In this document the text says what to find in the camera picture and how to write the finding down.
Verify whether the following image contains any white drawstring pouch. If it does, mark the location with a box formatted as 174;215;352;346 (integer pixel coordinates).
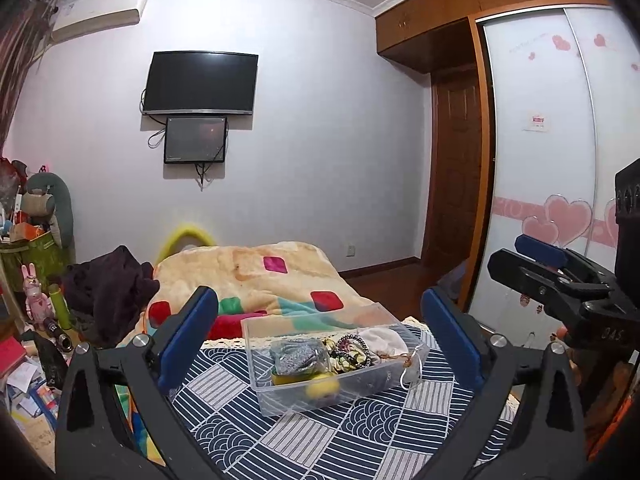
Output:
357;326;423;391

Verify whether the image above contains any green knitted doll yellow head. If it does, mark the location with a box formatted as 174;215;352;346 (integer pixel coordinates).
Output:
271;372;341;400

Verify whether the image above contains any orange sleeve forearm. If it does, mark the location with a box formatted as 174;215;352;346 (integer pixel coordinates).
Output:
585;362;639;462

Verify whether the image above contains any right hand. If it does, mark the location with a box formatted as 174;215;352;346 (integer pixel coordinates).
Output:
555;326;582;386

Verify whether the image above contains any green bottle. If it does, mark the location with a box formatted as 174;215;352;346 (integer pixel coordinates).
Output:
48;283;72;330

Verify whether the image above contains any red box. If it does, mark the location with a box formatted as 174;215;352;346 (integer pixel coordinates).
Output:
0;336;26;378

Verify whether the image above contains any dark purple clothing pile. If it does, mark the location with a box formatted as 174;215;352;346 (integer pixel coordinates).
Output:
61;245;160;348

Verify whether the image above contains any brown wooden door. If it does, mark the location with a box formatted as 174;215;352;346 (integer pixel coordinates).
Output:
418;19;497;306

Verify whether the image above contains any pink rabbit figurine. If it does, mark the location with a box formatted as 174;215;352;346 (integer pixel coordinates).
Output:
21;263;52;330

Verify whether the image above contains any navy patterned cushion cloth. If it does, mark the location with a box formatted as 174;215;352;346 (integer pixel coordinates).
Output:
171;318;474;479

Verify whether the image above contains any green cardboard box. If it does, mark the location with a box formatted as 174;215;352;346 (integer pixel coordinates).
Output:
0;231;72;306

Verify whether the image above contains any white wardrobe with hearts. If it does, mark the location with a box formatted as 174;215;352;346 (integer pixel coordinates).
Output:
470;4;640;340

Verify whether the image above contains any colourful patchwork fleece blanket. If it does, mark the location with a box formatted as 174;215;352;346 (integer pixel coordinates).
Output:
114;239;402;461

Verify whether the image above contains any clear plastic storage box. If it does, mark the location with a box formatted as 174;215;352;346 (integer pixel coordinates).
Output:
242;304;430;416

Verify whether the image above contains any yellow floral scrunchie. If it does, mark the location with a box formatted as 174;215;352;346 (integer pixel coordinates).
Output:
322;334;381;374

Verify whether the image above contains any grey green plush toy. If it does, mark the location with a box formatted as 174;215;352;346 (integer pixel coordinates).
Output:
22;172;74;249

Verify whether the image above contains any striped pink brown curtain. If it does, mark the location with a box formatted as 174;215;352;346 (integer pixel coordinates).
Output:
1;0;58;146

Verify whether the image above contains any white air conditioner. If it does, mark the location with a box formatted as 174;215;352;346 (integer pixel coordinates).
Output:
51;0;148;44

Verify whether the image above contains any small wall monitor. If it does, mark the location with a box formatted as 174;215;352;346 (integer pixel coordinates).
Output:
164;116;228;165

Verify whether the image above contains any large black wall television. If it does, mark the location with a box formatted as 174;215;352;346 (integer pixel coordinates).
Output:
142;51;258;115

